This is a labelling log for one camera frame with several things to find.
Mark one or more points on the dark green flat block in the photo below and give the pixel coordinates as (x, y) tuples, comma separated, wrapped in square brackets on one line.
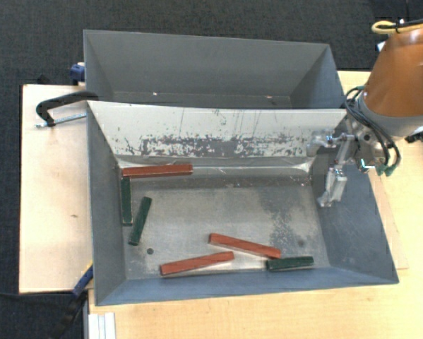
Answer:
[(140, 221), (290, 263), (126, 200)]

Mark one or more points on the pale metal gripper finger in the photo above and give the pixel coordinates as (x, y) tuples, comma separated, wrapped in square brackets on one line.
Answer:
[(320, 140), (334, 185)]

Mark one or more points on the grey metal bin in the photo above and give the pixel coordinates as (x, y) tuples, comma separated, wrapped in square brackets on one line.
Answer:
[(204, 210)]

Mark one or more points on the red-brown flat block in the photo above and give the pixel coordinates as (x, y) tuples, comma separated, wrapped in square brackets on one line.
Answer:
[(244, 245), (157, 171), (197, 263)]

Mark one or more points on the black cylinder on white bracket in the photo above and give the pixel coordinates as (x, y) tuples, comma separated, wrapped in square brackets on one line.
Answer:
[(416, 135)]

